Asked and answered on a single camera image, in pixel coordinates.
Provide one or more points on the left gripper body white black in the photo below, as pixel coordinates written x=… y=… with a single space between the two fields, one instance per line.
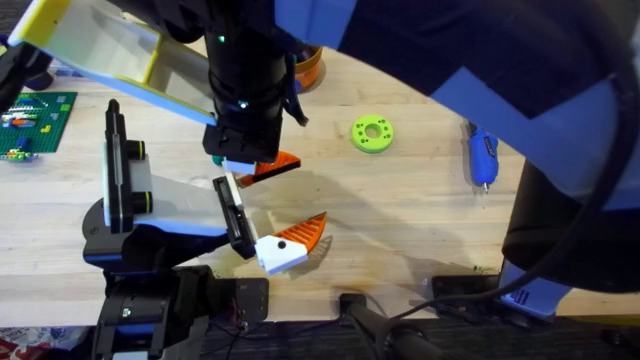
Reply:
x=185 y=210

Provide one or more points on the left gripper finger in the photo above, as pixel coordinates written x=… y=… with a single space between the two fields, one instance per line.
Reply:
x=239 y=167
x=282 y=255

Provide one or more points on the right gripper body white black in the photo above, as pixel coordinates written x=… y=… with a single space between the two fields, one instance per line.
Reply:
x=245 y=75

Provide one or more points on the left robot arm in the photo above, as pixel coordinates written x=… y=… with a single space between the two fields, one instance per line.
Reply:
x=150 y=300

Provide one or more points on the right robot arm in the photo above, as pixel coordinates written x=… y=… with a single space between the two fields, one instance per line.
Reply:
x=550 y=150

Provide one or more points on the blue electric screwdriver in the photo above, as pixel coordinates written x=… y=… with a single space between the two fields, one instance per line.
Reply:
x=482 y=155

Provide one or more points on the small teal toy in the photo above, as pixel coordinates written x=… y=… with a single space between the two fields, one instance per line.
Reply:
x=217 y=160

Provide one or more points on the orange ribbed wedge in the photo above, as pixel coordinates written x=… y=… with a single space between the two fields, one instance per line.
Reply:
x=287 y=159

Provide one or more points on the orange round tub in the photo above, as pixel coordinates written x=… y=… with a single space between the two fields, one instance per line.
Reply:
x=310 y=70

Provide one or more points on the black left wrist plate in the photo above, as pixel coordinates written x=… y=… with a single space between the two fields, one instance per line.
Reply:
x=111 y=125

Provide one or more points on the black wrist plate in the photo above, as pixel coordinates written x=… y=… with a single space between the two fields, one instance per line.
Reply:
x=15 y=65
x=111 y=125

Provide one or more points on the green disc with holes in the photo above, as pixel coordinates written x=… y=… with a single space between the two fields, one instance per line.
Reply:
x=362 y=142

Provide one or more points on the green board with toy blocks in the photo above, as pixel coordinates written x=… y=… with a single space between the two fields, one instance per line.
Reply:
x=45 y=125

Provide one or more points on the patterned cloth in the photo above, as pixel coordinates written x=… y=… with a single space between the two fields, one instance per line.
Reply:
x=40 y=345

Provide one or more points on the black right wrist plate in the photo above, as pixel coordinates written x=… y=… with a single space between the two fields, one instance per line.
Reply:
x=15 y=65

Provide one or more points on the black rail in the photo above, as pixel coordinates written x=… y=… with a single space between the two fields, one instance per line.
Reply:
x=500 y=342

